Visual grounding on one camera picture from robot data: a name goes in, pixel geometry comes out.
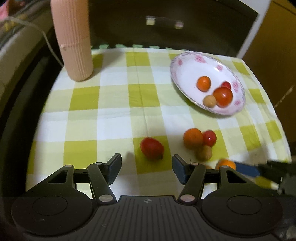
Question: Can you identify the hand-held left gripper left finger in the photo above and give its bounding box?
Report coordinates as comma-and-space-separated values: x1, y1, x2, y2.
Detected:
23, 153, 122, 205

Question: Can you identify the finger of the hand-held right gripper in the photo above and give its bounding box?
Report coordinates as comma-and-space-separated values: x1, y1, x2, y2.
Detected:
235, 161, 296, 183

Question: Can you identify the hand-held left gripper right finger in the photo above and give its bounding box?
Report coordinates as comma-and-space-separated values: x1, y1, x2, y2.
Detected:
171, 154, 271, 205

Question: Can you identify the small orange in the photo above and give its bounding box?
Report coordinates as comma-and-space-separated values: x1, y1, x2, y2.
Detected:
183, 128, 203, 149
197, 76, 211, 92
215, 159, 237, 171

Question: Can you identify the red cherry tomato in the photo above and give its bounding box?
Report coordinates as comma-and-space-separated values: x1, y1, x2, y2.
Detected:
140, 137, 164, 161
203, 130, 217, 147

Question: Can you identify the large red tomato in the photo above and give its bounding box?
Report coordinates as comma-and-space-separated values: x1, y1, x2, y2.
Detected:
213, 87, 233, 108

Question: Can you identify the white floral plate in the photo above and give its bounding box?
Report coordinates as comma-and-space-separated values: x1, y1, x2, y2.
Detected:
170, 52, 246, 116

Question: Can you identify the green foam mat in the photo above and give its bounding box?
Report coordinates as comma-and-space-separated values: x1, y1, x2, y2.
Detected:
98, 44, 185, 50

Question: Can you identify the brown wooden cabinet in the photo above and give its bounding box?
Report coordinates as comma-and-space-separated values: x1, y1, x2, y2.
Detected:
243, 0, 296, 109

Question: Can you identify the pink ribbed case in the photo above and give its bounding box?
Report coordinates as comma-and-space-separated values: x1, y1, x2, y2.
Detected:
50, 0, 93, 82

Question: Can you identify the dark wooden nightstand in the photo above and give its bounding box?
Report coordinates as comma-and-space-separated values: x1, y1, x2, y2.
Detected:
88, 0, 258, 57

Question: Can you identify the beige bed mattress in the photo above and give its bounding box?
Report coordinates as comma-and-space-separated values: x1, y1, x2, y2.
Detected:
0, 0, 53, 100

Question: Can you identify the white cable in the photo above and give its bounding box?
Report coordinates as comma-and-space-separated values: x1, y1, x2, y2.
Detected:
0, 17, 64, 67

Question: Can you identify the clear drawer handle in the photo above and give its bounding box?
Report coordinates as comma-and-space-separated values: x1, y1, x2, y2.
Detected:
146, 16, 184, 29

